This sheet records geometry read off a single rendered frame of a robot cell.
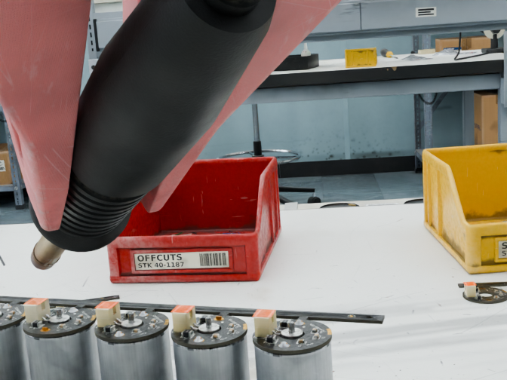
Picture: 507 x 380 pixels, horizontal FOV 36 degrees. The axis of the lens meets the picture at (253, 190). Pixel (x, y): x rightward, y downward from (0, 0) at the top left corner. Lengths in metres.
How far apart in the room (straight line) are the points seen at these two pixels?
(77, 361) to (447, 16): 2.29
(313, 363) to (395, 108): 4.42
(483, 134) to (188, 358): 4.09
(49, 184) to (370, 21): 2.34
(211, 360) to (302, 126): 4.40
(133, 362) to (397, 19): 2.27
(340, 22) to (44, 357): 2.24
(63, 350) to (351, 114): 4.39
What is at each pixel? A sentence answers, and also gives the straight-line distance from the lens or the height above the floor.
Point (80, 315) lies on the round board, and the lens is 0.28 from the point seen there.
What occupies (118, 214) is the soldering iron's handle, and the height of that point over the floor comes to 0.87.
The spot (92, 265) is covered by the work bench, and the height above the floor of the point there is 0.75.
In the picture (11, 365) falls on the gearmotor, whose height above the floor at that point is 0.80.
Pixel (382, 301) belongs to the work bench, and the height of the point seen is 0.75.
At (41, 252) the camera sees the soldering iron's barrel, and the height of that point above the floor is 0.85.
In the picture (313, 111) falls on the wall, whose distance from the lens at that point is 4.62.
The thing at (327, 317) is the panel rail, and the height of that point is 0.81.
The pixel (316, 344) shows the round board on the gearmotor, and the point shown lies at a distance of 0.24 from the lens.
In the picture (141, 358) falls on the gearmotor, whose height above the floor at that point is 0.80.
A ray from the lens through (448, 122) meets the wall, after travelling 4.70.
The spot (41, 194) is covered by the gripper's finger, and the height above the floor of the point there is 0.88.
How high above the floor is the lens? 0.91
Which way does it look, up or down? 12 degrees down
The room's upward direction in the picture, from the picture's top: 4 degrees counter-clockwise
